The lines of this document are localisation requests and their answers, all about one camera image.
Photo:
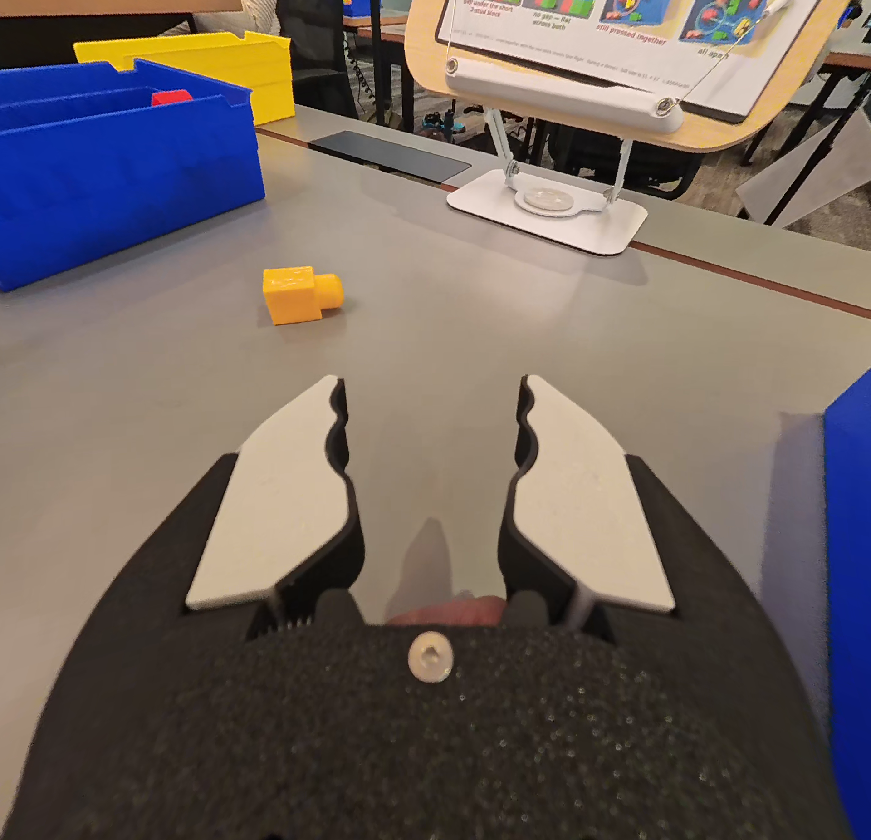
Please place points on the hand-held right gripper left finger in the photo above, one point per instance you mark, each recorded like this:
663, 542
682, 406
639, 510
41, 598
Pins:
272, 513

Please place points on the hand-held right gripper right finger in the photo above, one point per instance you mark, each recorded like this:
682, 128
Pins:
585, 513

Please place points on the blue plastic bin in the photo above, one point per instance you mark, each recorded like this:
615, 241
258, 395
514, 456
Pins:
850, 581
122, 186

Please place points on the yellow single-stud block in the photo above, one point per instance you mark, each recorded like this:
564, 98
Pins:
292, 299

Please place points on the flat table hatch cover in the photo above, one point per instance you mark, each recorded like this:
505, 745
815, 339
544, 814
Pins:
388, 156

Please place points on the grey leaning board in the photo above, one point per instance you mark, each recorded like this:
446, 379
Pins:
803, 180

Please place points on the black tripod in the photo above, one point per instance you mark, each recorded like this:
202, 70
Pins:
806, 169

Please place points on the white sheet holder ledge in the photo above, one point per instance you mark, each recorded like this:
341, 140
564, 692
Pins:
558, 94

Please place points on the small red block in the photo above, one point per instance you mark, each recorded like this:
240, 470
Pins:
170, 98

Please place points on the yellow plastic bin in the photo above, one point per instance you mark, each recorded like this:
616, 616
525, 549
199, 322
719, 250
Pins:
258, 77

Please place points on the black mesh office chair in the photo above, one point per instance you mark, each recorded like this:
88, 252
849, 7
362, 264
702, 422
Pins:
316, 37

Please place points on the printed instruction sheet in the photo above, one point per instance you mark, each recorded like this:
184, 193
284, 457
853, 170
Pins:
612, 9

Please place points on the small blue bin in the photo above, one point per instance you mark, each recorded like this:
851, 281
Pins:
360, 3

